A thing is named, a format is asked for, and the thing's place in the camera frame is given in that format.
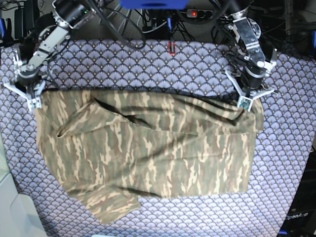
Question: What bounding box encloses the blue clamp left edge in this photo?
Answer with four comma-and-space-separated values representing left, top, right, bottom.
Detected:
0, 18, 13, 47

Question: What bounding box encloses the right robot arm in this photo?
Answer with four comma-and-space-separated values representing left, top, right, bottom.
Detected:
3, 0, 96, 110

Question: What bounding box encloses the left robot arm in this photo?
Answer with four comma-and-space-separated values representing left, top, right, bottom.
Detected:
219, 0, 277, 111

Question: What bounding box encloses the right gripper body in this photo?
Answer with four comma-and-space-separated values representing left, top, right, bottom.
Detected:
3, 73, 46, 111

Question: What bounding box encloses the light green cloth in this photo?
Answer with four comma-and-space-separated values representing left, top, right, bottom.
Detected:
0, 143, 47, 237

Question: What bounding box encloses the purple fan-pattern table cloth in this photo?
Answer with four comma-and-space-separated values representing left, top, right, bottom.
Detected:
0, 40, 316, 237

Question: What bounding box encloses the blue clamp edge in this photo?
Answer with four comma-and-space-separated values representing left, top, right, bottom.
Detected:
0, 18, 13, 47
308, 31, 316, 58

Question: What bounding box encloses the black OpenArm box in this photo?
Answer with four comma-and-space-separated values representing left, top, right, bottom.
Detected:
278, 152, 316, 237

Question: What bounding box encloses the blue clamp right edge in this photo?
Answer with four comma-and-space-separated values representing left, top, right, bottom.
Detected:
308, 31, 316, 58

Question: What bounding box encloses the red black table clamp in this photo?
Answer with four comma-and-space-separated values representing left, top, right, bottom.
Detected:
168, 41, 176, 56

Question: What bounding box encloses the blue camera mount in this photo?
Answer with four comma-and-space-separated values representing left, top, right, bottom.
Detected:
119, 0, 188, 9

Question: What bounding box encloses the black power strip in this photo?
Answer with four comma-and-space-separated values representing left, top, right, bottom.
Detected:
186, 9, 213, 19

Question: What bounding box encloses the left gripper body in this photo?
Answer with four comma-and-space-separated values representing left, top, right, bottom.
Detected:
224, 66, 278, 111

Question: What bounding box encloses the camouflage T-shirt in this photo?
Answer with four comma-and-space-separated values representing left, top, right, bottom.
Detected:
35, 90, 264, 224

